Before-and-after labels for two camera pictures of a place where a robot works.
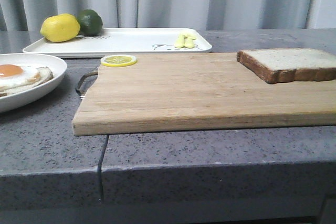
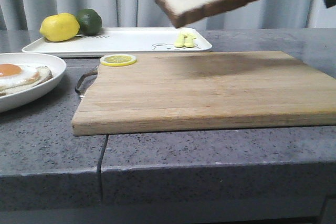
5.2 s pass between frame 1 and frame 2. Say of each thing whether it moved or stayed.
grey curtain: stayed
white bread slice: moved
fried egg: stayed
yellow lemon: stayed
